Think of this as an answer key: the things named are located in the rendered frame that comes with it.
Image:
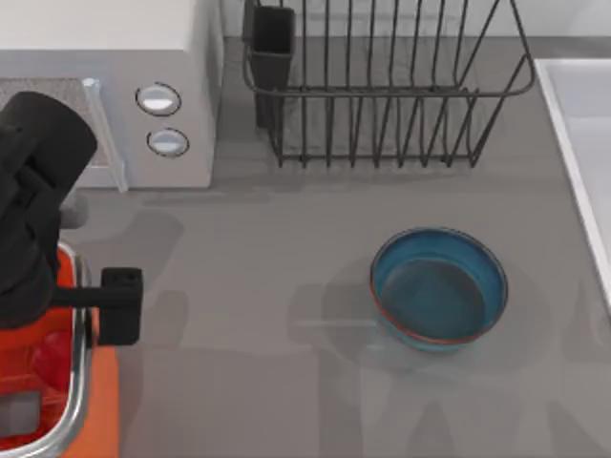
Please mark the pale microwave oven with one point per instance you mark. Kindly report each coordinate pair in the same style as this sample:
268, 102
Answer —
191, 71

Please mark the red object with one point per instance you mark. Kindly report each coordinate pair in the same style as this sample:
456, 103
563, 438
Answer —
50, 355

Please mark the small round microwave knob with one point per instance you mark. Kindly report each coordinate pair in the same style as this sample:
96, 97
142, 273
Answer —
167, 142

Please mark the blue bowl with red rim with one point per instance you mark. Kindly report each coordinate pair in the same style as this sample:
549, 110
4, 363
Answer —
439, 291

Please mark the black utensil holder cup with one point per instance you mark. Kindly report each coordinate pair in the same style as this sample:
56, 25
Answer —
271, 43

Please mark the large round microwave knob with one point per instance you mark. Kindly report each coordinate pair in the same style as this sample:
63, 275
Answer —
158, 99

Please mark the orange box with metal rim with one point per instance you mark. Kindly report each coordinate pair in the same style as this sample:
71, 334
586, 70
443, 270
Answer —
102, 405

